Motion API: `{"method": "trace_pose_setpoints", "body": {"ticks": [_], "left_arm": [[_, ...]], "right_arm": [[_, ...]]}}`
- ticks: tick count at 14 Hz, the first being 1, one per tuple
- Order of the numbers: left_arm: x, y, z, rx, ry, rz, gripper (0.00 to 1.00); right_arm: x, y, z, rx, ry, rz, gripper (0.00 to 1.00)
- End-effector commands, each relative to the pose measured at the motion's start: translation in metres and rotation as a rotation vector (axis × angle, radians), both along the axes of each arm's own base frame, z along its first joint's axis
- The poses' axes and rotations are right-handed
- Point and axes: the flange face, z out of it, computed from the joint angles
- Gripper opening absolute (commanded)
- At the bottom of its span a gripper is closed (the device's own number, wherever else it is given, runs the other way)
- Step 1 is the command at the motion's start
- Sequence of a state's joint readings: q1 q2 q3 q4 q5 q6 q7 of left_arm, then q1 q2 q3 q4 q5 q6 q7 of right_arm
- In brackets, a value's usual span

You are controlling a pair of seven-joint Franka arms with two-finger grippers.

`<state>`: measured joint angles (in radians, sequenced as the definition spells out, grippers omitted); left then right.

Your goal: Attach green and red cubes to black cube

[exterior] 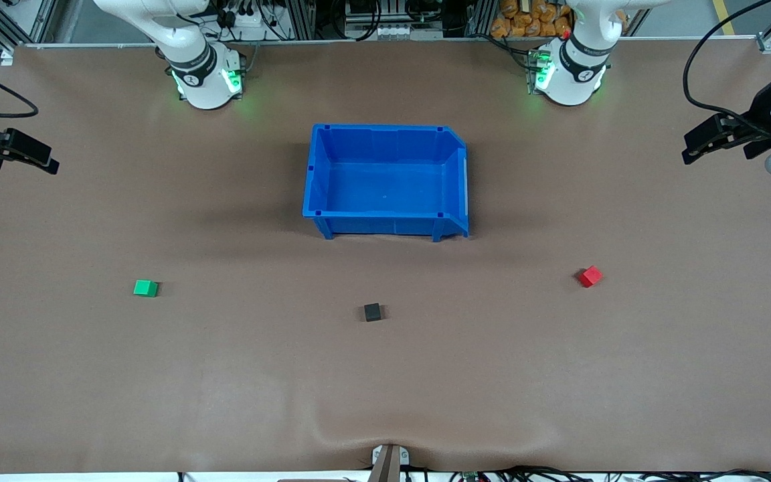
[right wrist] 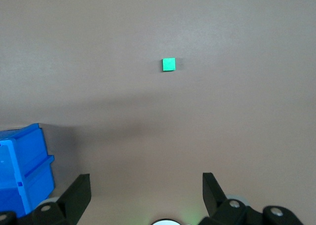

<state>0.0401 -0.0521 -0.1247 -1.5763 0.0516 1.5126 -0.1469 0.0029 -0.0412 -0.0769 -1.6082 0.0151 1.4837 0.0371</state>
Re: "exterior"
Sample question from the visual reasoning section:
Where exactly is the blue plastic storage bin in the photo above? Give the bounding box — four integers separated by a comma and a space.
303, 123, 470, 242

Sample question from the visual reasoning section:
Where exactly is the brown table mat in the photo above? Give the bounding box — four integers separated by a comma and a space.
0, 39, 771, 475

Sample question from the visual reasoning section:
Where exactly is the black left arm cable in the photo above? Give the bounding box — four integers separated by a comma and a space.
683, 0, 771, 135

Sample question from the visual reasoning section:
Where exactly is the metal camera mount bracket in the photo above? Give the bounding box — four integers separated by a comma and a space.
371, 444, 411, 482

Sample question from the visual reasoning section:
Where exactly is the grey electronics box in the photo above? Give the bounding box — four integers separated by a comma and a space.
344, 0, 420, 39

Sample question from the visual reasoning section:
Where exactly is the orange packets bag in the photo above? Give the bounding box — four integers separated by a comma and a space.
491, 0, 574, 39

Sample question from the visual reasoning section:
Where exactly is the white power strip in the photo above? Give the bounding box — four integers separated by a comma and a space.
217, 0, 274, 42

